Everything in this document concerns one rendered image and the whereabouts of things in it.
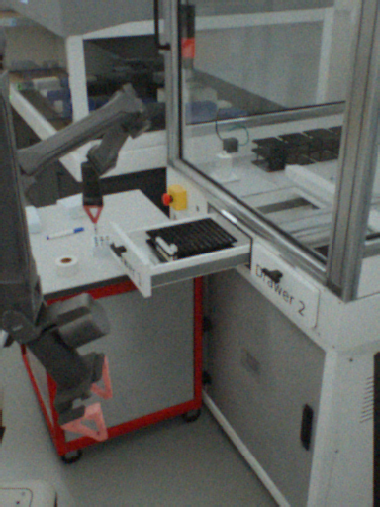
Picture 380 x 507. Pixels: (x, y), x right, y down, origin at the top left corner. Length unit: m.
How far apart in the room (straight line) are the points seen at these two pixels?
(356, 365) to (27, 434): 1.37
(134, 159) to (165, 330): 0.79
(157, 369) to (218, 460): 0.41
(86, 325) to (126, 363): 1.21
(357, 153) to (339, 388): 0.63
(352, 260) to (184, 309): 0.84
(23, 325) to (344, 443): 1.14
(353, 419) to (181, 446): 0.83
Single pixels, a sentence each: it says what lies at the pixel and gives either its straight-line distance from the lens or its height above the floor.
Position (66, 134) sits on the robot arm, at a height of 1.32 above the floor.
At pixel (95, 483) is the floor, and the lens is 2.30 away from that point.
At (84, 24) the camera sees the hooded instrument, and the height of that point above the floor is 1.40.
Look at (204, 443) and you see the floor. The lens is 2.41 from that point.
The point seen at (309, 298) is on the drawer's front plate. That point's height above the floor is 0.90.
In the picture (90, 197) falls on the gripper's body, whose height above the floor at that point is 0.96.
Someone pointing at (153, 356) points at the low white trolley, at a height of 0.39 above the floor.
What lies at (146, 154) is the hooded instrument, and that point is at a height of 0.87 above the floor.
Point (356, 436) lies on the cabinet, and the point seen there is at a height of 0.46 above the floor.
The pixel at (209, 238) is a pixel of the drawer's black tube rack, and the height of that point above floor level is 0.90.
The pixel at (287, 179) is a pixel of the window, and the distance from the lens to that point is 1.59.
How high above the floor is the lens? 1.73
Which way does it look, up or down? 28 degrees down
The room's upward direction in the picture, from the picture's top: straight up
